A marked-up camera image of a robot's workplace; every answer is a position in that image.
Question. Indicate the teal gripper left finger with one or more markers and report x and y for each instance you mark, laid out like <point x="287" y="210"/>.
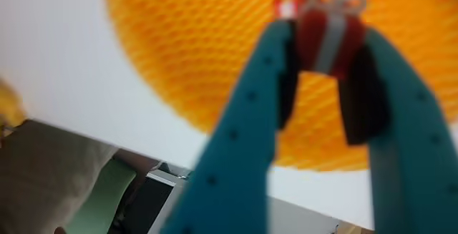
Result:
<point x="229" y="155"/>

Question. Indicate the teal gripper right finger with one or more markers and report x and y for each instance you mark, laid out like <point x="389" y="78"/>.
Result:
<point x="411" y="155"/>

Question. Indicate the red white striped cube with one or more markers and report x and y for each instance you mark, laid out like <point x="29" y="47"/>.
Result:
<point x="286" y="8"/>
<point x="315" y="37"/>

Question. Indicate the yellow honeycomb basket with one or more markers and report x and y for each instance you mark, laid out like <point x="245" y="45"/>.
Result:
<point x="179" y="48"/>

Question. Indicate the green chair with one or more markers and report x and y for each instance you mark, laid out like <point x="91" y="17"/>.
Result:
<point x="100" y="198"/>

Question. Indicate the person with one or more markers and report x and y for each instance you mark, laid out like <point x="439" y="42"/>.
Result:
<point x="43" y="176"/>

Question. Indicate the yellow plastic object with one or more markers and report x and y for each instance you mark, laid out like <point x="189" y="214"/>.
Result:
<point x="9" y="105"/>

